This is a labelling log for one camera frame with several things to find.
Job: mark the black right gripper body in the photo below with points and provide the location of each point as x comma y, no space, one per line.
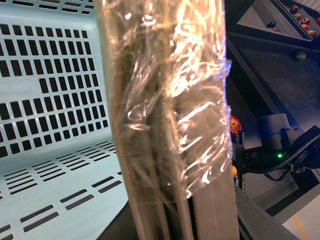
246,161

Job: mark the light blue plastic basket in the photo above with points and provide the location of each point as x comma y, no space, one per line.
60,177

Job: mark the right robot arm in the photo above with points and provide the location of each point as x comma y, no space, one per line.
284,149

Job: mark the red apple on lower shelf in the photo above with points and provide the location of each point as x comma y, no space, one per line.
235,125

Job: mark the green avocado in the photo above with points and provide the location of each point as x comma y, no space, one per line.
300,56

